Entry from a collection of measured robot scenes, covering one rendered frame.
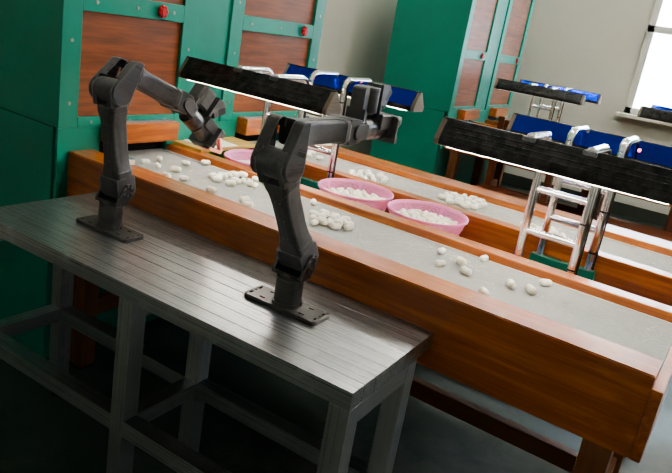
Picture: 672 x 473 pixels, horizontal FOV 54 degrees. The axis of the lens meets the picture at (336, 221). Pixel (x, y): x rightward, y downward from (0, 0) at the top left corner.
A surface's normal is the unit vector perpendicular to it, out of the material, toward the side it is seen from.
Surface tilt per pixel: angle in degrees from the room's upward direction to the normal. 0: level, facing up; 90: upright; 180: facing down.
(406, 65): 90
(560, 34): 90
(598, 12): 90
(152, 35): 90
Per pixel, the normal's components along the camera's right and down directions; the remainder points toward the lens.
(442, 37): -0.53, 0.16
